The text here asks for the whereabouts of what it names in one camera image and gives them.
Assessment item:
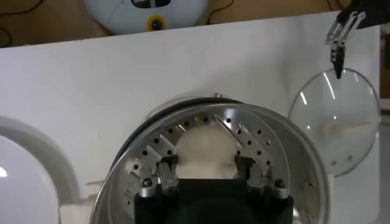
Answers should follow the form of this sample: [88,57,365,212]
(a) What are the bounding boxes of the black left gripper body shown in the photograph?
[336,0,390,30]

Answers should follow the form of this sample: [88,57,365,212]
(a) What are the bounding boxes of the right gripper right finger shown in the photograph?
[234,154,289,199]

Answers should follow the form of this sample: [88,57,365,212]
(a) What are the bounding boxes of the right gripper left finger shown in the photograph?
[138,154,180,198]

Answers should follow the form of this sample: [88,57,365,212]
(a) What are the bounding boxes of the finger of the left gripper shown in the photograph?
[324,11,367,80]
[380,24,390,71]

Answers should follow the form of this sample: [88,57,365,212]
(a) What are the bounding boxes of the glass lid with white handle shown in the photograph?
[288,67,381,178]

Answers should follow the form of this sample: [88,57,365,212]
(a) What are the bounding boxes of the white steamed baozi bun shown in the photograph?
[175,125,241,180]

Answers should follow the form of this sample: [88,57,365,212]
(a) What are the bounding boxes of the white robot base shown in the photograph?
[83,0,210,36]

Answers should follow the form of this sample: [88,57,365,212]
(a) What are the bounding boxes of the stainless steel steamer basket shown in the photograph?
[90,102,332,224]

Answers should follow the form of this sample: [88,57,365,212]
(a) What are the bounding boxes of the white round plate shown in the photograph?
[0,115,80,224]

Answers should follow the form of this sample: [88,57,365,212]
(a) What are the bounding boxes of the black floor cable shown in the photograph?
[0,0,45,48]
[207,0,235,25]

